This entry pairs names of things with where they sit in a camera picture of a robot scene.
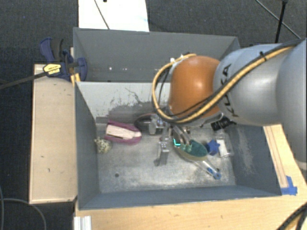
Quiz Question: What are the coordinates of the green and tan round sponge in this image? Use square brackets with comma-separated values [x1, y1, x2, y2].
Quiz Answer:
[176, 139, 209, 162]

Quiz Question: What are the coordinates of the blue star-shaped toy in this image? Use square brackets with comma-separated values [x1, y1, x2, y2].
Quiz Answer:
[204, 139, 221, 156]

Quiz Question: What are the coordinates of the clear tube with blue tip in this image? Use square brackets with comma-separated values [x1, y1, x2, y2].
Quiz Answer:
[191, 157, 223, 181]

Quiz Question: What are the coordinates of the black cylinder on white bracket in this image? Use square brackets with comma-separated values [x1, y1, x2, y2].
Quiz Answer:
[200, 114, 231, 132]

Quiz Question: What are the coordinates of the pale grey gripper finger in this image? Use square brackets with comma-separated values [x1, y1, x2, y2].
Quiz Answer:
[153, 142, 164, 167]
[161, 141, 171, 166]

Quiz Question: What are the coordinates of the clear plastic bottle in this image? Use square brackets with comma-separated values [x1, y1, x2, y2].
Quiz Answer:
[214, 130, 235, 158]

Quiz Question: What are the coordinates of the pale wood flat board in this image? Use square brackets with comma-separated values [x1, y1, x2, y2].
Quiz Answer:
[28, 63, 79, 205]

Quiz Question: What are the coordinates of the grey metal bin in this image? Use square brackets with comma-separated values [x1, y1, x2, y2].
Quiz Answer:
[72, 27, 283, 211]

